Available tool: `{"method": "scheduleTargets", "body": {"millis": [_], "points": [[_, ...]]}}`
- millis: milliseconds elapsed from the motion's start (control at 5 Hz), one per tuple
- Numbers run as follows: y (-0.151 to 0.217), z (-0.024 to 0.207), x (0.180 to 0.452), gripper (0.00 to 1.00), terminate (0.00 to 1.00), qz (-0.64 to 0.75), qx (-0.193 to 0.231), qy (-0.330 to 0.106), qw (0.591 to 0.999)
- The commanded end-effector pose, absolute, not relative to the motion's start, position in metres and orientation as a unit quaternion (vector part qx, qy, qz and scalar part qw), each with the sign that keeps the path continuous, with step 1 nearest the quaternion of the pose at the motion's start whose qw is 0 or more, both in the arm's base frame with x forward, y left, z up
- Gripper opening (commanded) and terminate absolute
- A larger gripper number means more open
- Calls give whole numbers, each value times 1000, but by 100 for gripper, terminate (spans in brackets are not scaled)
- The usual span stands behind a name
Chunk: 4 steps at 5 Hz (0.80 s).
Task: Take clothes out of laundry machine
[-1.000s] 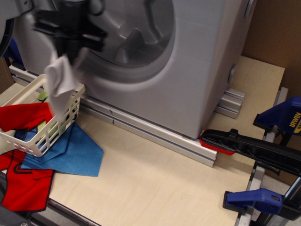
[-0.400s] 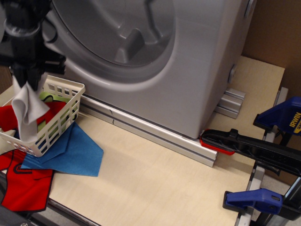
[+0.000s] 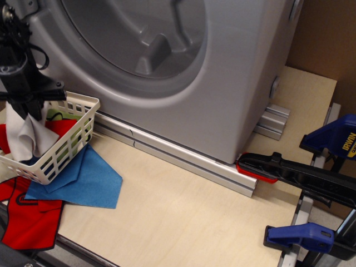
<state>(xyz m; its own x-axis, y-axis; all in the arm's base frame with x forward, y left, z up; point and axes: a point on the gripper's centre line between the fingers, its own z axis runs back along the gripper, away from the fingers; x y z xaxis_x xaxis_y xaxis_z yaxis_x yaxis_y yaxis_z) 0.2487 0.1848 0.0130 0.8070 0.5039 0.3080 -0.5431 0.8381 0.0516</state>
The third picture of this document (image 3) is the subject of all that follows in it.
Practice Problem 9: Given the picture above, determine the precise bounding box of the brown cardboard panel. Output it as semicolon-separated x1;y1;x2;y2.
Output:
287;1;355;114

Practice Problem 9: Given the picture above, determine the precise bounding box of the blue cloth on table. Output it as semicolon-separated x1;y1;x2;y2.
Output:
25;145;122;209

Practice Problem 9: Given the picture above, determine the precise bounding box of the wooden table board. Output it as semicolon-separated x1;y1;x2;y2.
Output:
0;66;338;267

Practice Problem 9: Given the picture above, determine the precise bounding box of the blue Irwin clamp upper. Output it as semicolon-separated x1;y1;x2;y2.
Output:
299;114;355;161

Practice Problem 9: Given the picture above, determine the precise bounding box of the light green cloth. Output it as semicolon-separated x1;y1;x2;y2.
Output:
41;108;92;162

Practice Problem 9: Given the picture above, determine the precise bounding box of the long aluminium extrusion rail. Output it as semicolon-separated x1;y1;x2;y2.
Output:
33;63;258;198

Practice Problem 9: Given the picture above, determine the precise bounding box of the short aluminium extrusion block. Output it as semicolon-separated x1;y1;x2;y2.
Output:
254;104;290;141

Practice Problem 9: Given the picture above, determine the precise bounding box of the black and red clamp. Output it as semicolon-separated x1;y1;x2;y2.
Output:
236;152;355;209

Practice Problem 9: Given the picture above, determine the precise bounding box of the red cloth in basket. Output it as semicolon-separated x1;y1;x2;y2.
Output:
0;119;77;154

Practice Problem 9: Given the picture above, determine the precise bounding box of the blue clamp lower jaw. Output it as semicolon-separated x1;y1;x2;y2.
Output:
263;222;334;253

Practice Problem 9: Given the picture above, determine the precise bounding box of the grey cloth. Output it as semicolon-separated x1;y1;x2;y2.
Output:
6;101;59;162

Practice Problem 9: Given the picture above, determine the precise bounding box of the white plastic laundry basket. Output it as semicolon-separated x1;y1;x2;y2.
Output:
1;91;100;185

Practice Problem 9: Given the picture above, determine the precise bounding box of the red cloth with black trim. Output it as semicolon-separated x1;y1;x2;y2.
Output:
1;176;64;251

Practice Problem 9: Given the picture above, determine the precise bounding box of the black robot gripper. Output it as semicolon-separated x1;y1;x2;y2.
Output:
1;52;67;121

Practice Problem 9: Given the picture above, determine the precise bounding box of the grey toy washing machine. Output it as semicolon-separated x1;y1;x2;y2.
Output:
11;1;303;163

